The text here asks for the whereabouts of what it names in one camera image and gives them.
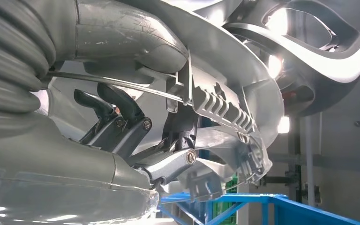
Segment blue steel shelf rack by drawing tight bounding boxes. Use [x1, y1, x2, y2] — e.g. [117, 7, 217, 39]
[159, 192, 360, 225]

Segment green plastic crate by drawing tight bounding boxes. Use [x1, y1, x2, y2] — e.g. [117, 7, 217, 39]
[228, 174, 240, 194]

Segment ceiling light panel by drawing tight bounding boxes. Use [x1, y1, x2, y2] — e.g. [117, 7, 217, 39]
[277, 116, 291, 135]

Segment black white robot torso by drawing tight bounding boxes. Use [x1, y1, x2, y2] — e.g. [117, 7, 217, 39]
[223, 0, 360, 117]

